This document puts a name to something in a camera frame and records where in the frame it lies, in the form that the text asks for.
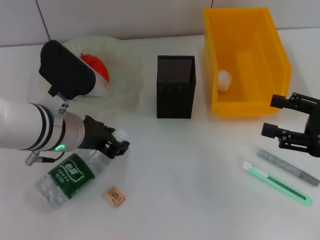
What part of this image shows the white paper ball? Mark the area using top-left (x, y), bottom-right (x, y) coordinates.
top-left (218, 69), bottom-right (233, 93)

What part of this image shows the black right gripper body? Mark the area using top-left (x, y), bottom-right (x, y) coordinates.
top-left (302, 98), bottom-right (320, 158)

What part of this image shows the black mesh pen holder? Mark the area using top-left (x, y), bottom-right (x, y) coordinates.
top-left (156, 54), bottom-right (197, 119)

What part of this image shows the pale green glass fruit plate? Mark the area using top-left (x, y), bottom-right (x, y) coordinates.
top-left (39, 35), bottom-right (145, 113)

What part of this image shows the red-orange toy orange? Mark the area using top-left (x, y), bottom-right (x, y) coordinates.
top-left (79, 52), bottom-right (110, 83)

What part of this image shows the mint green utility knife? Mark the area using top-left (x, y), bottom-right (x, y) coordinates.
top-left (241, 160), bottom-right (313, 206)

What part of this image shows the yellow plastic bin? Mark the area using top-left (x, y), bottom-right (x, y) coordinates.
top-left (202, 6), bottom-right (293, 117)

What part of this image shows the small tan eraser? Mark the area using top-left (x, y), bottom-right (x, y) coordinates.
top-left (104, 184), bottom-right (127, 208)

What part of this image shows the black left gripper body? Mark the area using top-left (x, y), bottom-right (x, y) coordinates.
top-left (78, 114), bottom-right (118, 160)

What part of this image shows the clear water bottle green label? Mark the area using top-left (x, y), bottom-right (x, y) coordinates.
top-left (34, 127), bottom-right (128, 208)

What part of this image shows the grey marker pen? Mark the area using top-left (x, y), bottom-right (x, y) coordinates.
top-left (257, 149), bottom-right (320, 187)

